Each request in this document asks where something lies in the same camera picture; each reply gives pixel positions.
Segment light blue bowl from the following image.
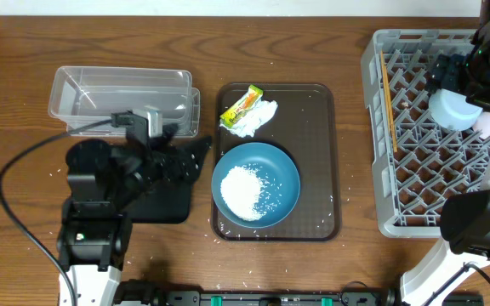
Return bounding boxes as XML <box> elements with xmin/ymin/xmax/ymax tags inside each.
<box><xmin>429</xmin><ymin>89</ymin><xmax>482</xmax><ymax>131</ymax></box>

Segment pink cup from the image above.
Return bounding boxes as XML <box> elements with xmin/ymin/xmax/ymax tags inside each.
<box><xmin>472</xmin><ymin>111</ymin><xmax>490</xmax><ymax>139</ymax></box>

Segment pile of white rice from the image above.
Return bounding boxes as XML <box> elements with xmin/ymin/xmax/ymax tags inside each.
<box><xmin>220</xmin><ymin>167</ymin><xmax>266</xmax><ymax>221</ymax></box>

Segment white tissue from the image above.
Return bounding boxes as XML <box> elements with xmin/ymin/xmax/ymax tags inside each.
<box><xmin>219</xmin><ymin>100</ymin><xmax>278</xmax><ymax>138</ymax></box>

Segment yellow green snack wrapper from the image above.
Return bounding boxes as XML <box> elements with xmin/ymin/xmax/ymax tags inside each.
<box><xmin>219</xmin><ymin>85</ymin><xmax>264</xmax><ymax>128</ymax></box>

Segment dark blue plate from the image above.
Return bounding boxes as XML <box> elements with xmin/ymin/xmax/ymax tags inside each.
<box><xmin>211</xmin><ymin>142</ymin><xmax>301</xmax><ymax>229</ymax></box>

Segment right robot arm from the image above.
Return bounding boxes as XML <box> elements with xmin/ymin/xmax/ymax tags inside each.
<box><xmin>387</xmin><ymin>0</ymin><xmax>490</xmax><ymax>305</ymax></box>

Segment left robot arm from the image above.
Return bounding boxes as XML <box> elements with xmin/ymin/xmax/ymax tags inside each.
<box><xmin>57</xmin><ymin>126</ymin><xmax>212</xmax><ymax>305</ymax></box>

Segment grey dishwasher rack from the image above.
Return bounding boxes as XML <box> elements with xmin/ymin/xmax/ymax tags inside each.
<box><xmin>361</xmin><ymin>29</ymin><xmax>490</xmax><ymax>238</ymax></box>

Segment black plastic tray bin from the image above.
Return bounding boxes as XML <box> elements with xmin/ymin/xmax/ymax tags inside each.
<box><xmin>124</xmin><ymin>181</ymin><xmax>195</xmax><ymax>224</ymax></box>

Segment clear plastic bin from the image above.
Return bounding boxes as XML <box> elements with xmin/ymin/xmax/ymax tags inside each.
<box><xmin>48</xmin><ymin>66</ymin><xmax>200</xmax><ymax>138</ymax></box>

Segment dark brown serving tray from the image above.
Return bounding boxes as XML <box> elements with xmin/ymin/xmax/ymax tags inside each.
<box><xmin>211</xmin><ymin>83</ymin><xmax>341</xmax><ymax>241</ymax></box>

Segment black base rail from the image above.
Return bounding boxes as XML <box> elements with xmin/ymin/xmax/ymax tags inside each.
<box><xmin>115</xmin><ymin>280</ymin><xmax>484</xmax><ymax>306</ymax></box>

